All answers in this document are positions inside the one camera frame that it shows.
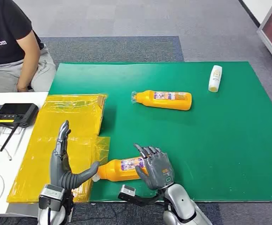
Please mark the person's hand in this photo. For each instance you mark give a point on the person's hand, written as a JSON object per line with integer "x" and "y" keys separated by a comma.
{"x": 23, "y": 87}

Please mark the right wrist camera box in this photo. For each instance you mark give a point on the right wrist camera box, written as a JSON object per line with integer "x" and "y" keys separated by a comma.
{"x": 127, "y": 191}

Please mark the small white bottle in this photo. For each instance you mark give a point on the small white bottle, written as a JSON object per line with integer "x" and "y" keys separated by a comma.
{"x": 214, "y": 80}

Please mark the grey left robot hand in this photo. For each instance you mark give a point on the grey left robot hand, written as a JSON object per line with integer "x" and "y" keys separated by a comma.
{"x": 58, "y": 169}

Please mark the green table mat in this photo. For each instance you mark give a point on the green table mat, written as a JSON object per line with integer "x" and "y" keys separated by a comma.
{"x": 196, "y": 149}

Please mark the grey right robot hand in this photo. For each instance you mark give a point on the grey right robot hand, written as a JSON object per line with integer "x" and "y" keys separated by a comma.
{"x": 158, "y": 169}

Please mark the person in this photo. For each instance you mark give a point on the person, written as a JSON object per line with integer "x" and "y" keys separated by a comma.
{"x": 2, "y": 31}

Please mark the yellow plastic-wrapped cardboard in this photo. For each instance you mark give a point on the yellow plastic-wrapped cardboard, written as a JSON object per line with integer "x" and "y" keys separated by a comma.
{"x": 63, "y": 124}

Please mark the black controller with antennas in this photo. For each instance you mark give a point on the black controller with antennas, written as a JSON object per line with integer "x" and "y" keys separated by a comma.
{"x": 16, "y": 113}

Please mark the person's forearm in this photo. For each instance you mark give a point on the person's forearm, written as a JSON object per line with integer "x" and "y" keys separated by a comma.
{"x": 29, "y": 62}

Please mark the orange bottle with label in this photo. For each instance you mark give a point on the orange bottle with label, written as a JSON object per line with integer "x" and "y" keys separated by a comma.
{"x": 112, "y": 170}
{"x": 149, "y": 101}

